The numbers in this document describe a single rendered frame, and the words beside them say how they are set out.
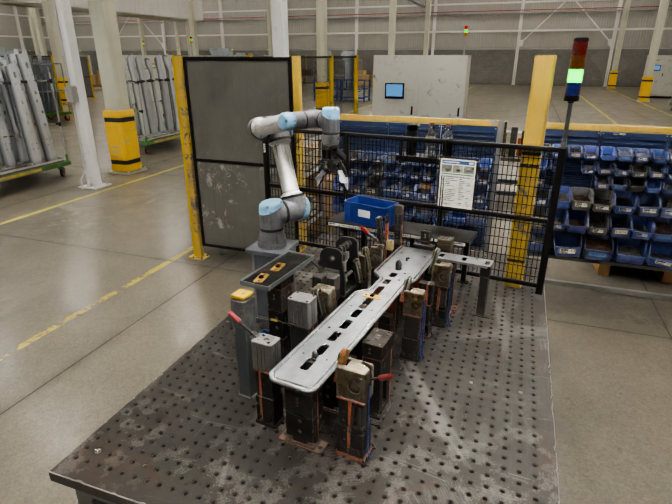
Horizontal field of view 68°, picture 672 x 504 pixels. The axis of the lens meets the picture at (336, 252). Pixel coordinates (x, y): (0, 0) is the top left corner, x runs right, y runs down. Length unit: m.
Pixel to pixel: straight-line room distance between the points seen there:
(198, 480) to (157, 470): 0.16
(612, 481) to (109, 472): 2.35
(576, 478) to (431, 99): 7.08
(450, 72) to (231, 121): 4.99
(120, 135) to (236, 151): 5.07
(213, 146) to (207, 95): 0.47
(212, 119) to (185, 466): 3.60
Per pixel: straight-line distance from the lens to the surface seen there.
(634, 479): 3.15
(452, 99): 8.99
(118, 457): 2.01
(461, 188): 3.00
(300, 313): 1.96
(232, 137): 4.84
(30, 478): 3.17
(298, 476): 1.81
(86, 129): 8.86
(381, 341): 1.84
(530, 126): 2.92
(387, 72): 9.18
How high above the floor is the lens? 2.00
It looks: 22 degrees down
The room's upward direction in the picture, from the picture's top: straight up
